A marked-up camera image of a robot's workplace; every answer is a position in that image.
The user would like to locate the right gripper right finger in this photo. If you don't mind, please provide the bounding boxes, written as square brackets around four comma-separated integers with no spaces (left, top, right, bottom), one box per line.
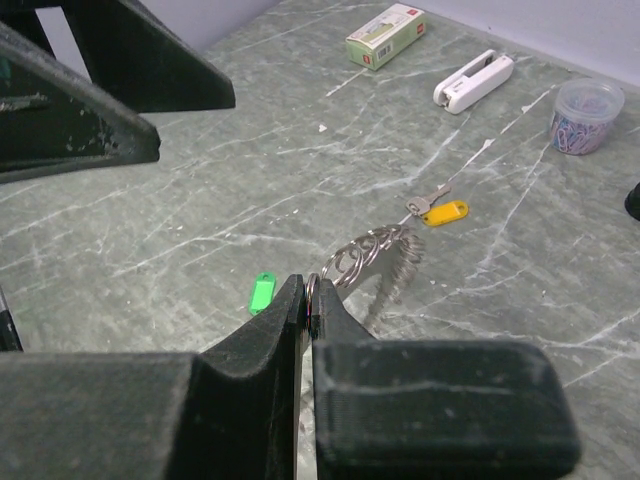
[310,280,582,479]

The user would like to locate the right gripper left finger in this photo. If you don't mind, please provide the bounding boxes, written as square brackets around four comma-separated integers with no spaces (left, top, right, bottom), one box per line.
[1,275,305,479]

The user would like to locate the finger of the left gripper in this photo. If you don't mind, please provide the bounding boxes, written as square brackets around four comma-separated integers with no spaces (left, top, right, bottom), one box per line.
[64,0,236,113]
[1,23,160,184]

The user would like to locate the key with green tag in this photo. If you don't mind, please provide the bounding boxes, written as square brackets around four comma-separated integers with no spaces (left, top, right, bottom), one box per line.
[248,272,276,316]

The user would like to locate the metal disc with keyrings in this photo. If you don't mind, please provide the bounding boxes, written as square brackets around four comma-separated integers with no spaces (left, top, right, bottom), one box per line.
[305,224,425,331]

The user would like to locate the key with yellow tag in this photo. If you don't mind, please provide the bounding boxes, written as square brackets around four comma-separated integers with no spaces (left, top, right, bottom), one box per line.
[400,183,470,227]

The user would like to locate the green white staples box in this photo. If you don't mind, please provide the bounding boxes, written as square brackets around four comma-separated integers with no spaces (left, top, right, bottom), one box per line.
[345,3,426,71]

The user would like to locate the red black stamp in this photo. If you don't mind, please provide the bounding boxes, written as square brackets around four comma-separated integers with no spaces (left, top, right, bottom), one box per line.
[624,183,640,221]

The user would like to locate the white stapler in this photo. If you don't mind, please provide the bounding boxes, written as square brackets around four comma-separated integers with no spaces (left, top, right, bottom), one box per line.
[433,49,515,115]

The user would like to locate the clear jar of paperclips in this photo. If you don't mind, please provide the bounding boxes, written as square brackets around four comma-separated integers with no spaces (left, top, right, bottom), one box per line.
[549,78,625,156]

